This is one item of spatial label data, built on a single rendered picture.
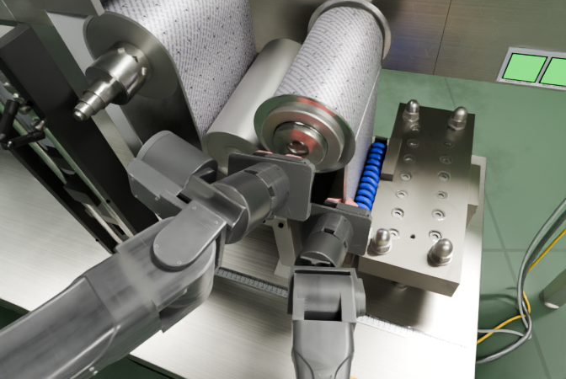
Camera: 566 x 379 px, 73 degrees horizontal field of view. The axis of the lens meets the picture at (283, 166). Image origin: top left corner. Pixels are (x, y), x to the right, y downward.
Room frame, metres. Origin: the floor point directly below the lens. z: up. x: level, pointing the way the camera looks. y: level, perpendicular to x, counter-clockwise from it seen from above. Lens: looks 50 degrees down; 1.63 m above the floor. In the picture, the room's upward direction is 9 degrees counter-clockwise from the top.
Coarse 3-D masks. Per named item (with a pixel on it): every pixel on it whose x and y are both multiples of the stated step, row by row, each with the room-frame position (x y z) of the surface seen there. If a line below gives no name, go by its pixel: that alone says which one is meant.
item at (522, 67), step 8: (512, 56) 0.52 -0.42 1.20; (520, 56) 0.52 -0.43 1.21; (528, 56) 0.51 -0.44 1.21; (536, 56) 0.51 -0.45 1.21; (512, 64) 0.52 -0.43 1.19; (520, 64) 0.52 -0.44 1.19; (528, 64) 0.51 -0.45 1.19; (536, 64) 0.51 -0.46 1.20; (512, 72) 0.52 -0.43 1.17; (520, 72) 0.51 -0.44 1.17; (528, 72) 0.51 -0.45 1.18; (536, 72) 0.50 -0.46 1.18; (528, 80) 0.51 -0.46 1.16
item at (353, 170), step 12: (372, 96) 0.49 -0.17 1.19; (372, 108) 0.51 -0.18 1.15; (372, 120) 0.53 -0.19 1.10; (360, 132) 0.42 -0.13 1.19; (372, 132) 0.55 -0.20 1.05; (360, 144) 0.43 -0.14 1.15; (360, 156) 0.44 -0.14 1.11; (348, 168) 0.34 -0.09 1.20; (360, 168) 0.45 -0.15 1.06; (348, 180) 0.35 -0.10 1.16; (348, 192) 0.35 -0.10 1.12
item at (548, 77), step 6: (552, 60) 0.50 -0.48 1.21; (558, 60) 0.49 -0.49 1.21; (564, 60) 0.49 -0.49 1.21; (552, 66) 0.49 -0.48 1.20; (558, 66) 0.49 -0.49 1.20; (564, 66) 0.49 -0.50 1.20; (546, 72) 0.50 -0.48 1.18; (552, 72) 0.49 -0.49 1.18; (558, 72) 0.49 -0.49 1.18; (564, 72) 0.48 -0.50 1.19; (546, 78) 0.49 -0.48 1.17; (552, 78) 0.49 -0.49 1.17; (558, 78) 0.49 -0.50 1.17; (564, 78) 0.48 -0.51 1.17; (558, 84) 0.48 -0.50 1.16; (564, 84) 0.48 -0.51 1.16
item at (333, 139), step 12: (288, 108) 0.37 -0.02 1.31; (300, 108) 0.36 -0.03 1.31; (264, 120) 0.38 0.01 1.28; (276, 120) 0.37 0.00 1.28; (288, 120) 0.36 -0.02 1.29; (300, 120) 0.36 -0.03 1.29; (312, 120) 0.35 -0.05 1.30; (324, 120) 0.35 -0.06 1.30; (264, 132) 0.38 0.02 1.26; (324, 132) 0.34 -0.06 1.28; (336, 132) 0.34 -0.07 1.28; (336, 144) 0.34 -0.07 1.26; (324, 156) 0.34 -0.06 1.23; (336, 156) 0.34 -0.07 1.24; (324, 168) 0.34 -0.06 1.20
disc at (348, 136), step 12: (276, 96) 0.38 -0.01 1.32; (288, 96) 0.37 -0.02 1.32; (300, 96) 0.37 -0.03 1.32; (264, 108) 0.39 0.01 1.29; (276, 108) 0.38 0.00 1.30; (312, 108) 0.36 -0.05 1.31; (324, 108) 0.35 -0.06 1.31; (336, 120) 0.34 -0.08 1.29; (348, 132) 0.34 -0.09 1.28; (264, 144) 0.39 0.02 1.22; (348, 144) 0.34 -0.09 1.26; (348, 156) 0.34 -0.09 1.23; (336, 168) 0.34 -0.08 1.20
